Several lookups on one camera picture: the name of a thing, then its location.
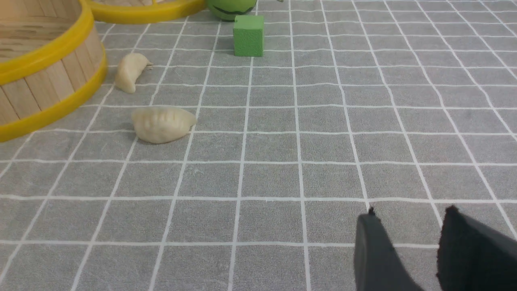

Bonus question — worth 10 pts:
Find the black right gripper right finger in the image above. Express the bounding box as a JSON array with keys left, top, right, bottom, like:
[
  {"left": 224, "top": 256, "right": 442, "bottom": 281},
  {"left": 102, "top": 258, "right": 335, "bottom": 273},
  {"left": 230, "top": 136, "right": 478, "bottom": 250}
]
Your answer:
[{"left": 437, "top": 206, "right": 517, "bottom": 291}]

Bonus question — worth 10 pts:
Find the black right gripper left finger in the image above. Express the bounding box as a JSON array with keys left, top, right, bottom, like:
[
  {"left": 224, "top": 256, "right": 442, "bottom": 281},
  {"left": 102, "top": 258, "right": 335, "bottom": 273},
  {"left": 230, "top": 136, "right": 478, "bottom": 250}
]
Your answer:
[{"left": 354, "top": 207, "right": 422, "bottom": 291}]

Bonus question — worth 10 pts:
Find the white pleated dumpling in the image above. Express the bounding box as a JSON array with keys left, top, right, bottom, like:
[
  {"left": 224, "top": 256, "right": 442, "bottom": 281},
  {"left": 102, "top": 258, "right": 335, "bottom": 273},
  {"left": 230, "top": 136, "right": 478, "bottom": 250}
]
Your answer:
[{"left": 131, "top": 106, "right": 197, "bottom": 144}]

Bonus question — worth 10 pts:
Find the woven bamboo steamer lid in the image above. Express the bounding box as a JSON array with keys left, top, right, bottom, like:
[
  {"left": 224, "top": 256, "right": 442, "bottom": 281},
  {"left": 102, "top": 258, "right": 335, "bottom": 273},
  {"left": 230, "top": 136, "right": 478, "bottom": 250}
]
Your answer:
[{"left": 87, "top": 0, "right": 206, "bottom": 24}]

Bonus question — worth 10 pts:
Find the bamboo steamer tray yellow rim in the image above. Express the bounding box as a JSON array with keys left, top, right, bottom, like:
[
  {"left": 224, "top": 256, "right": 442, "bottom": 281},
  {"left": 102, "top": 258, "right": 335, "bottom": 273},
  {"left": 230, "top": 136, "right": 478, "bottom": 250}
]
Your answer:
[{"left": 0, "top": 0, "right": 108, "bottom": 142}]

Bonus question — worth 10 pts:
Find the grey checkered tablecloth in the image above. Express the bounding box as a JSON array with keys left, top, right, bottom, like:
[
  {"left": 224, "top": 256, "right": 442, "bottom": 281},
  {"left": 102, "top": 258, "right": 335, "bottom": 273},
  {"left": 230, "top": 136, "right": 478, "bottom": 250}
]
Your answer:
[{"left": 1, "top": 0, "right": 516, "bottom": 291}]

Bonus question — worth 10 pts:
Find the green foam cube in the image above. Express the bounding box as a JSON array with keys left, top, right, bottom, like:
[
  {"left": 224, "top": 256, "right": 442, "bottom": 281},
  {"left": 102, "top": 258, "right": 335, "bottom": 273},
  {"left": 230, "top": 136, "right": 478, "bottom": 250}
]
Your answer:
[{"left": 233, "top": 15, "right": 264, "bottom": 57}]

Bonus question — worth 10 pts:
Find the green striped ball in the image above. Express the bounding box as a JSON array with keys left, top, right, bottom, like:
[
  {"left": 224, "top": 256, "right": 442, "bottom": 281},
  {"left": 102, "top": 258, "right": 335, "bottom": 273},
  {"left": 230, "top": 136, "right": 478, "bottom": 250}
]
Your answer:
[{"left": 206, "top": 0, "right": 257, "bottom": 21}]

